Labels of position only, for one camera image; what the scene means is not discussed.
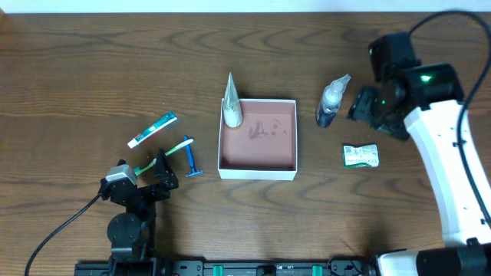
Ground green white toothbrush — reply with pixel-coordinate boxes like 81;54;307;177
133;139;194;176

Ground green white packet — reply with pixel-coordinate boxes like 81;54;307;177
341;144;380;168

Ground clear spray bottle dark liquid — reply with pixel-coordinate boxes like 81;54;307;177
315;74;351;128

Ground green red toothpaste tube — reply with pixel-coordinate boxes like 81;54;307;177
127;112;178;149

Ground white Pantene tube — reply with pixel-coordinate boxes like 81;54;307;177
222;73;242;128

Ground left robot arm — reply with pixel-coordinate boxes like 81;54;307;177
98;149;179;275

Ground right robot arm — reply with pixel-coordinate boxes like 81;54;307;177
348;32;490;275

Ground blue disposable razor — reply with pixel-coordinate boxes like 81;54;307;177
183;136;203;178

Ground white box with pink interior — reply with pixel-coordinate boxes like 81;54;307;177
217;99;298;181

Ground left black cable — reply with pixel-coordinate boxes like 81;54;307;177
24;193;103;276

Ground black cable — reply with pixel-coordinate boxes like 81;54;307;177
24;193;103;276
407;10;491;231

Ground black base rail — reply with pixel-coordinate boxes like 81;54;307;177
74;258;378;276

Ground right black cable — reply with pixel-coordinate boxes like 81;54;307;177
407;10;491;231

